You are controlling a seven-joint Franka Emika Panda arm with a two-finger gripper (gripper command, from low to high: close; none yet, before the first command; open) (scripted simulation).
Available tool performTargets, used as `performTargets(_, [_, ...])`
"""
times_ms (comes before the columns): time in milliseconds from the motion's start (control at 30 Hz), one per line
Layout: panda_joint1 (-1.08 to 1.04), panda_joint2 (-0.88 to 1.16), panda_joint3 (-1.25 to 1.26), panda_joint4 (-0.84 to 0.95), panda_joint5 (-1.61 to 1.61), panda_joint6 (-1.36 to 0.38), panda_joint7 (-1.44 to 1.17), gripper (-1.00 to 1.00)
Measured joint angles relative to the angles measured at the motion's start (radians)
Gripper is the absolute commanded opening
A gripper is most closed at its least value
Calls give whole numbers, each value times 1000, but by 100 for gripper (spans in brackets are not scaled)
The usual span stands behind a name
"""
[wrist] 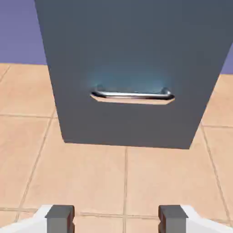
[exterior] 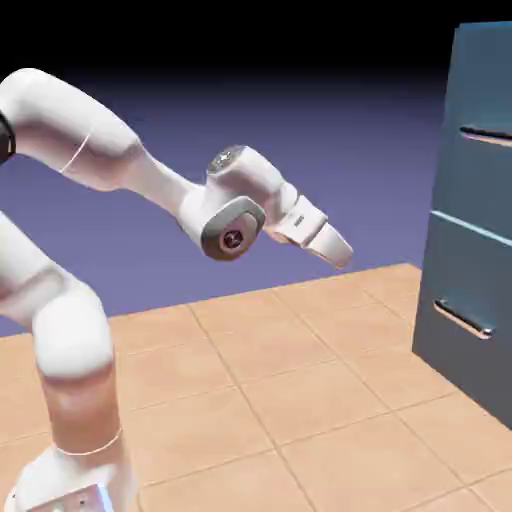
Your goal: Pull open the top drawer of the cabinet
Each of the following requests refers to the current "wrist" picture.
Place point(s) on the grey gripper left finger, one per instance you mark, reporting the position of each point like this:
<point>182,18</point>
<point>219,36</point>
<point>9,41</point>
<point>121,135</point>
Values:
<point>58,220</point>

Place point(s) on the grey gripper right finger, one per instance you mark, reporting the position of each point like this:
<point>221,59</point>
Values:
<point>173,220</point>

